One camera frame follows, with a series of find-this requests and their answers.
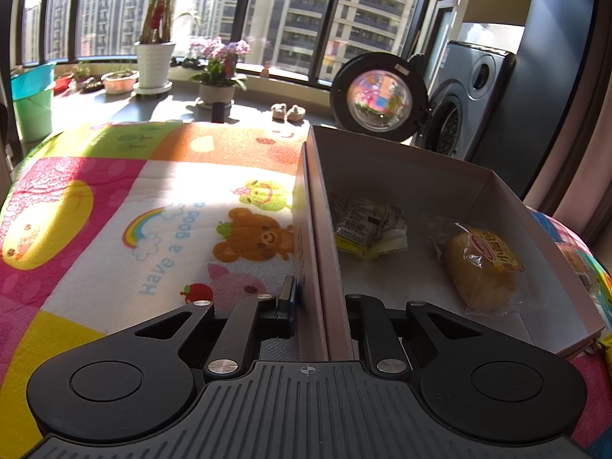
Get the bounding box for colourful cartoon play mat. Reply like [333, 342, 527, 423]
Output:
[0, 121, 612, 459]

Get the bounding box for tall plant in white pot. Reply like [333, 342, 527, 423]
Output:
[131, 0, 202, 96]

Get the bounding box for pink cardboard box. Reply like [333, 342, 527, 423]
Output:
[291, 125, 607, 361]

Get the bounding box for bread in clear wrapper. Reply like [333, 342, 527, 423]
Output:
[428, 222, 527, 316]

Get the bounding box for round washing machine door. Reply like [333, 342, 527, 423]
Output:
[330, 52, 431, 144]

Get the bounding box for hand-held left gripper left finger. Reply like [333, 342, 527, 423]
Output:
[135, 275, 300, 378]

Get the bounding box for pink bowl planter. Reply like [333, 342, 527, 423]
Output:
[101, 70, 140, 95]

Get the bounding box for white and yellow snack packet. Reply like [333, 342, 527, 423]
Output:
[330, 192, 409, 261]

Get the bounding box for teal plastic basin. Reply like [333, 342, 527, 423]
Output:
[10, 61, 57, 101]

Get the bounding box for small dark planter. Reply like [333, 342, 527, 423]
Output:
[72, 62, 103, 93]

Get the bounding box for green plastic bucket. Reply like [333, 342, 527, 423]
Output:
[12, 88, 54, 143]

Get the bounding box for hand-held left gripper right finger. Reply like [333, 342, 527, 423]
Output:
[344, 293, 485, 374]

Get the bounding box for grey washing machine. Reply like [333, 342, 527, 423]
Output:
[411, 41, 517, 161]

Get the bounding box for pink flowers in white pot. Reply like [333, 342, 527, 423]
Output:
[189, 37, 252, 110]

